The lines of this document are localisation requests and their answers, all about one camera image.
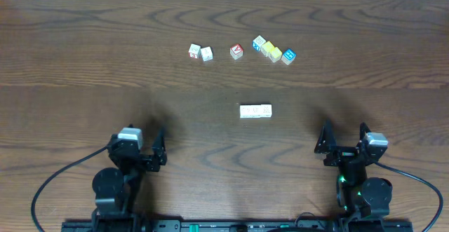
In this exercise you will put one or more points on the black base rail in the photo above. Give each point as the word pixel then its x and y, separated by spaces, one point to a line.
pixel 302 223

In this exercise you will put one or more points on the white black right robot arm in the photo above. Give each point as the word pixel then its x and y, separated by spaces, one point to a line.
pixel 365 200

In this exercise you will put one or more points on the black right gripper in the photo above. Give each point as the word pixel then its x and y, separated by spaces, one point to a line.
pixel 343 153

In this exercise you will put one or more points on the red letter A block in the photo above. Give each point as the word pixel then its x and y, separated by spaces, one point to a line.
pixel 236 51

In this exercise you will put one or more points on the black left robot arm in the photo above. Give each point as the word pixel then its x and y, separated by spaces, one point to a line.
pixel 116 188

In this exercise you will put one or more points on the yellow topped wooden block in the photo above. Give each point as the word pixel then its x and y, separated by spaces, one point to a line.
pixel 267 48

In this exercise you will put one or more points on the plain drawing wooden block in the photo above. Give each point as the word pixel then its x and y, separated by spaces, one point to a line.
pixel 266 110

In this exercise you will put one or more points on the blue letter T block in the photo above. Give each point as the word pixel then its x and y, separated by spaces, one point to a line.
pixel 206 53

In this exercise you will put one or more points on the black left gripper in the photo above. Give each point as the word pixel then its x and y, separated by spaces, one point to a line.
pixel 159 154

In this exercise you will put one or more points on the green letter Z block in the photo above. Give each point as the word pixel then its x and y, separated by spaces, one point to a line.
pixel 245 111

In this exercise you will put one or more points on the blue topped wooden block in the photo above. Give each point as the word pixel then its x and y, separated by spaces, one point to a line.
pixel 288 56

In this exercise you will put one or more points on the blue letter X block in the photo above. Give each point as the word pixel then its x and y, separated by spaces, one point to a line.
pixel 258 42

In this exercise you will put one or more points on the red number 3 block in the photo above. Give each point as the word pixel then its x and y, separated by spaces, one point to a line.
pixel 194 51

